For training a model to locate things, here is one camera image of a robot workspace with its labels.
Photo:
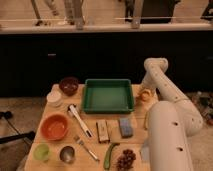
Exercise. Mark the white paper cup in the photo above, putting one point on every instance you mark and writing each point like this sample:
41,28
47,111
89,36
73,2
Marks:
54,98

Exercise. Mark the silver metal fork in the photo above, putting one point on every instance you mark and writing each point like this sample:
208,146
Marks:
79,141

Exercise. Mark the grey blue folded cloth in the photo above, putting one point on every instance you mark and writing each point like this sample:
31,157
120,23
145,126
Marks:
144,152

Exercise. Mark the blue sponge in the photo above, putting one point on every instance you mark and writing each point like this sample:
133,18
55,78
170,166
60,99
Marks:
126,129

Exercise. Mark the light green cup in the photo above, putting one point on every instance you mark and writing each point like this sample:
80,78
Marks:
42,152

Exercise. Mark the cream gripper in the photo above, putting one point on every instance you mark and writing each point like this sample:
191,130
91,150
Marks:
145,85

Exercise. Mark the white handled kitchen tool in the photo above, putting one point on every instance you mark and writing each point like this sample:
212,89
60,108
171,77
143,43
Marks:
72,109

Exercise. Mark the bunch of dark grapes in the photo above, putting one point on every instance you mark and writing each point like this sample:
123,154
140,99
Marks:
126,160

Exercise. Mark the orange plastic bowl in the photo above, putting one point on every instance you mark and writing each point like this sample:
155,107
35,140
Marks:
54,127

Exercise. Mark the green plastic tray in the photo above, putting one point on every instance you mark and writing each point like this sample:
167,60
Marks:
107,96

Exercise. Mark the dark red bowl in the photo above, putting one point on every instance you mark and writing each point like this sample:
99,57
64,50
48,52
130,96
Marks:
69,85

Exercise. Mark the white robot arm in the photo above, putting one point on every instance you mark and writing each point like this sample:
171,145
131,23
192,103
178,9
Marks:
170,121

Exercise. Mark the brown wooden block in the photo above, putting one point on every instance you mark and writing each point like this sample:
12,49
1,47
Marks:
102,131

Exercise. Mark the small metal cup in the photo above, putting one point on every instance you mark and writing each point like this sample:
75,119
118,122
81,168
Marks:
67,154

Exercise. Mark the green cucumber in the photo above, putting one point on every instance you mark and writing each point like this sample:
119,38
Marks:
107,158

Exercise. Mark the small orange apple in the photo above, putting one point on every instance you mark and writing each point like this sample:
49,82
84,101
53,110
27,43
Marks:
146,96

